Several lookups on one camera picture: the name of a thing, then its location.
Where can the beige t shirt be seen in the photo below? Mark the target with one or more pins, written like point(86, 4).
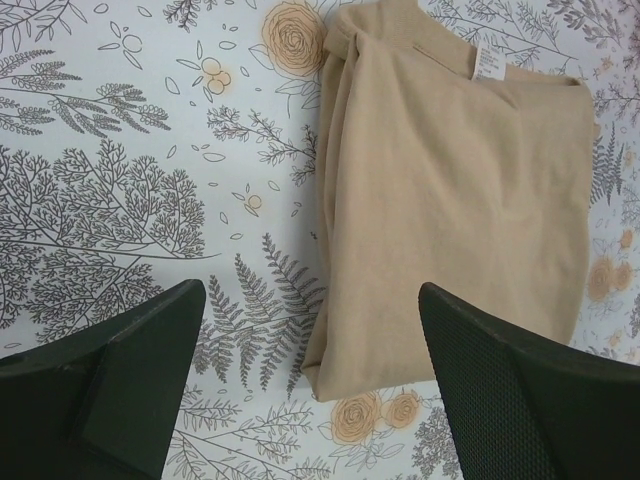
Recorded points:
point(425, 173)

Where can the floral table cloth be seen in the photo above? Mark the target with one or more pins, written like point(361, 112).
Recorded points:
point(146, 143)

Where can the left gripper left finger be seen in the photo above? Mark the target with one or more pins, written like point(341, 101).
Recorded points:
point(102, 403)

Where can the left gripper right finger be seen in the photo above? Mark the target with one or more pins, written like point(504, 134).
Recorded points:
point(521, 406)

